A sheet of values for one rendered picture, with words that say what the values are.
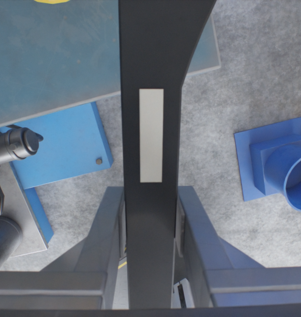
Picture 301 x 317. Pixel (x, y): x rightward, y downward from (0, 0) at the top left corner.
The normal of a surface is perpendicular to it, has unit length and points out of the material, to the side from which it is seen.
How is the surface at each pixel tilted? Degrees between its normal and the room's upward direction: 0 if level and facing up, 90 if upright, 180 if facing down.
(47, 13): 0
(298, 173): 0
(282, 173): 90
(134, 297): 0
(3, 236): 90
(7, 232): 90
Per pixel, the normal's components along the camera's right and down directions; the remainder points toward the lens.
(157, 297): 0.03, 0.27
